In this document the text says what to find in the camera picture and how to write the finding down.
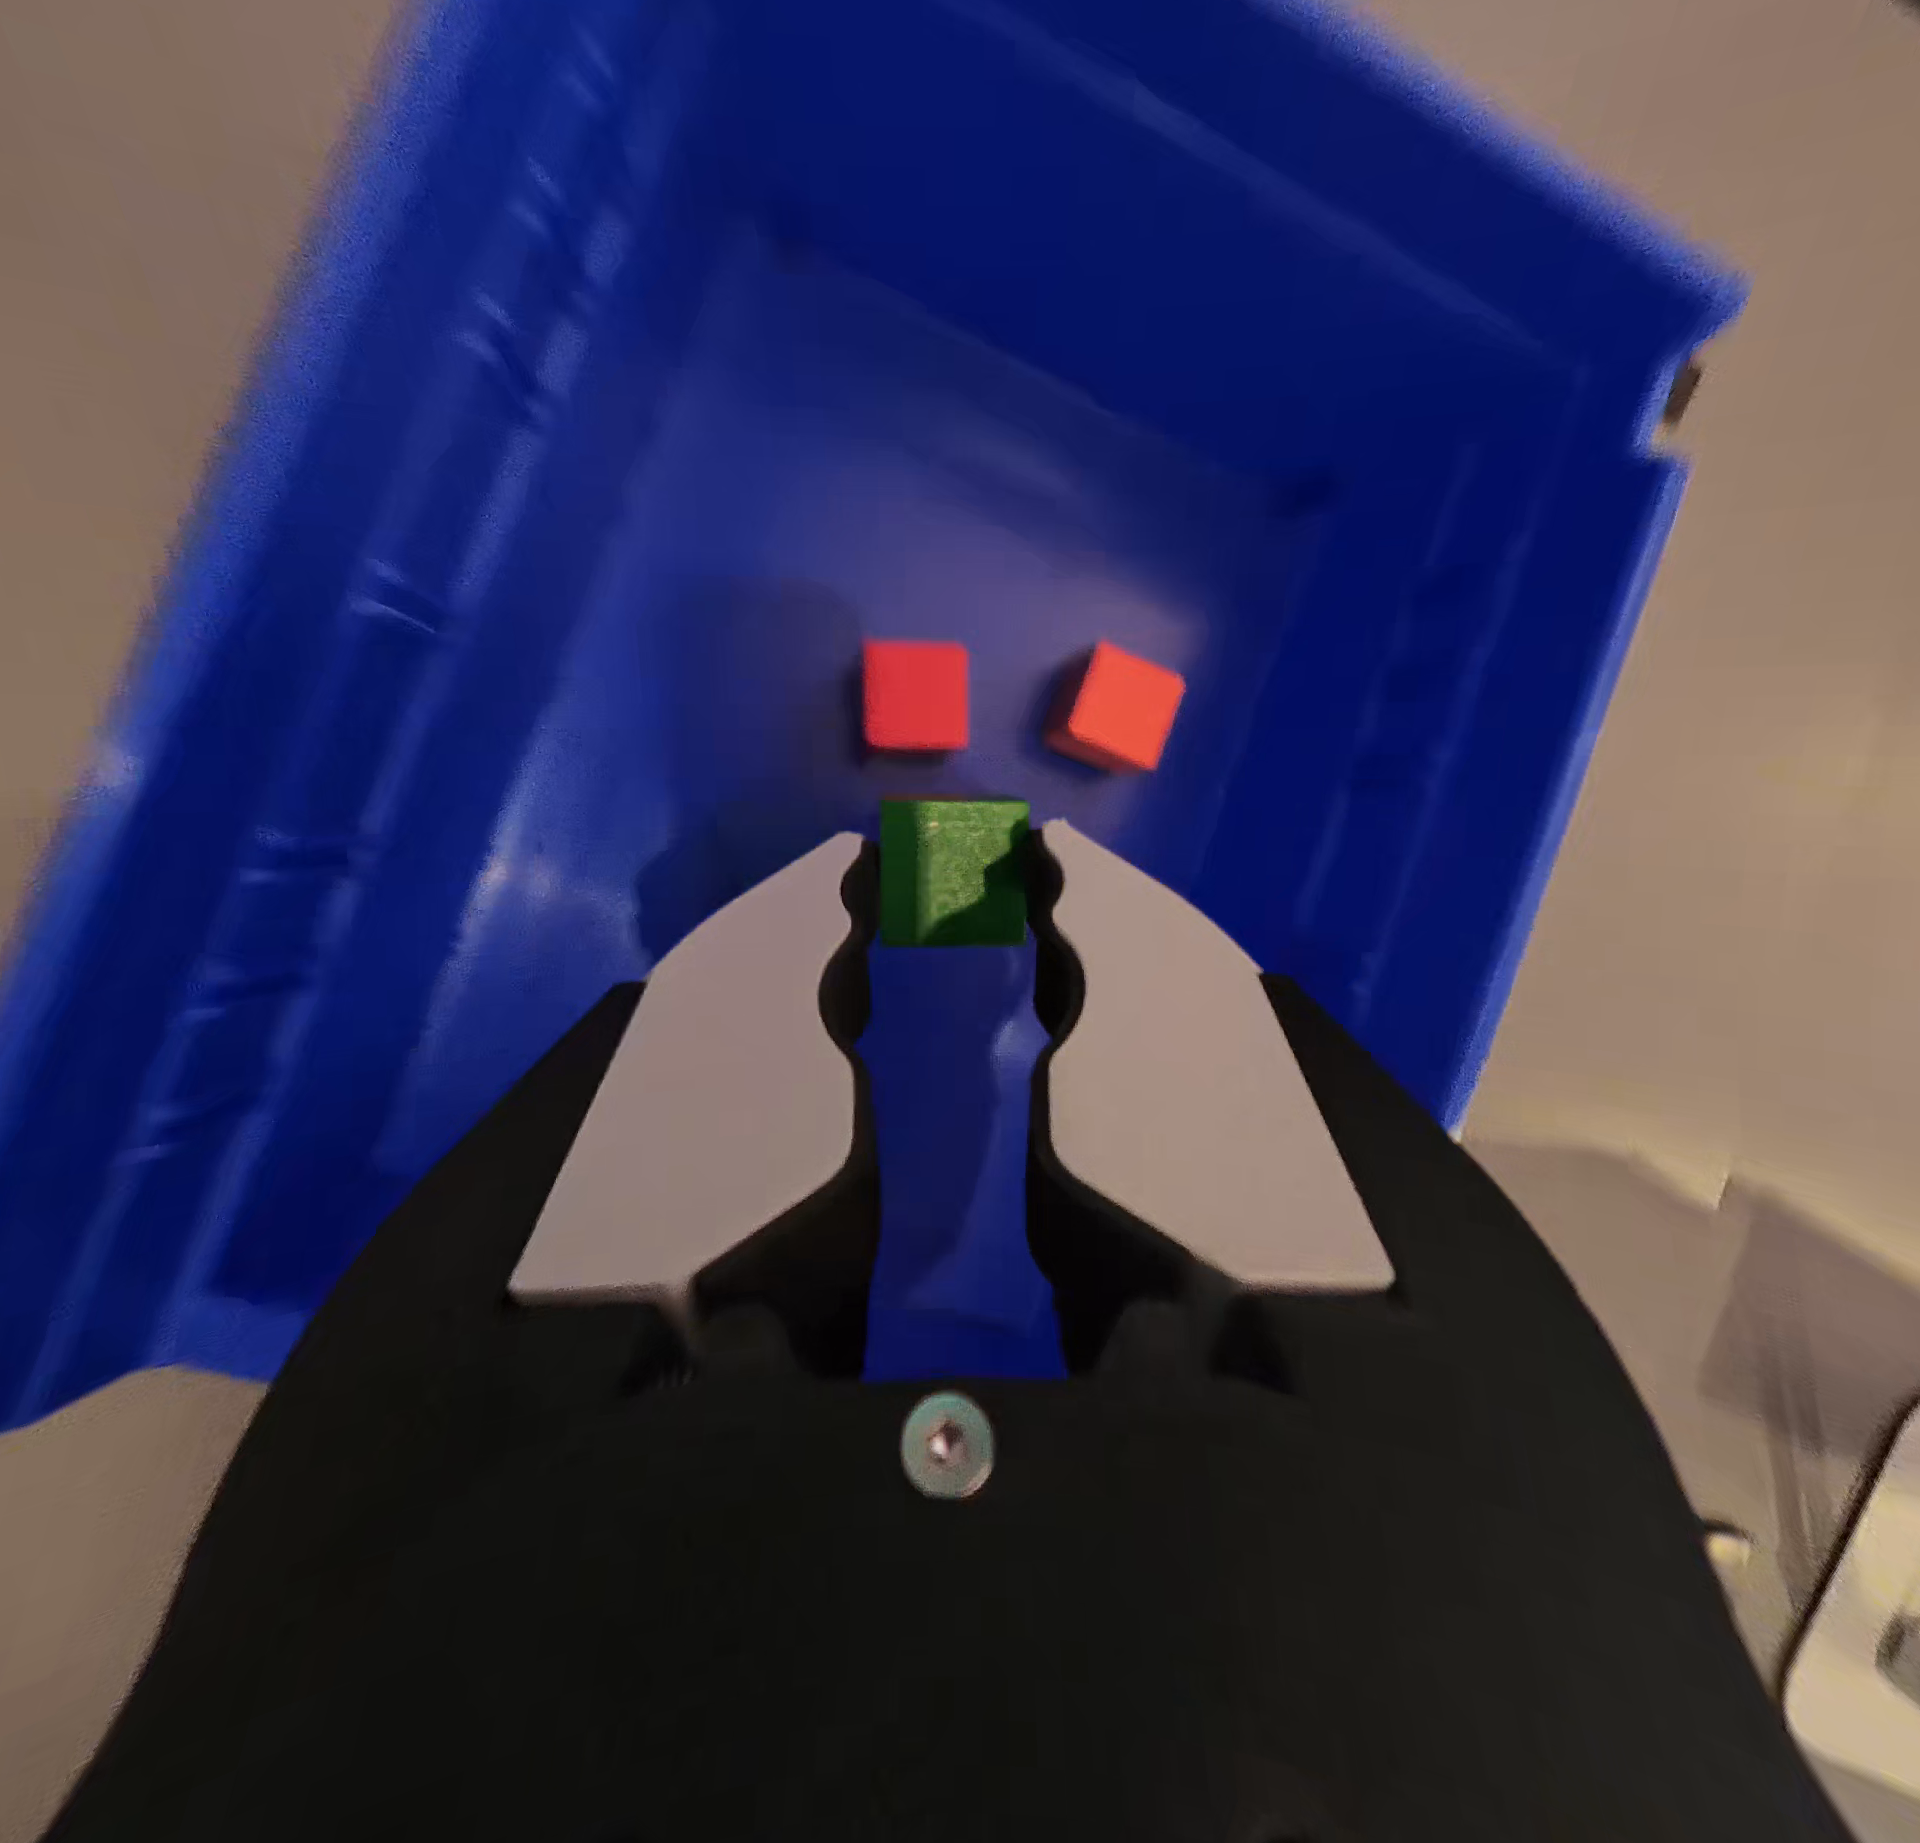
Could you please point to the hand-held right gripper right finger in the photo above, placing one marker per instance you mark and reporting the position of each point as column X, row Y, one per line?
column 1201, row 1123

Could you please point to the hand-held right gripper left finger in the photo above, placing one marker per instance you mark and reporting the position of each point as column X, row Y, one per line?
column 705, row 1123

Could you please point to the green wooden cube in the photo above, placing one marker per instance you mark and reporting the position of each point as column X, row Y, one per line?
column 937, row 875

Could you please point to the orange wooden cube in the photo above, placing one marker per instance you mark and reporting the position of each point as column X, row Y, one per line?
column 1118, row 705

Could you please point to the red wooden cube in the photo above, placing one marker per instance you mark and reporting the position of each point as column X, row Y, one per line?
column 916, row 696

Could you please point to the blue plastic bin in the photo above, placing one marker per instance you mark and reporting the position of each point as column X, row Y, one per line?
column 450, row 674

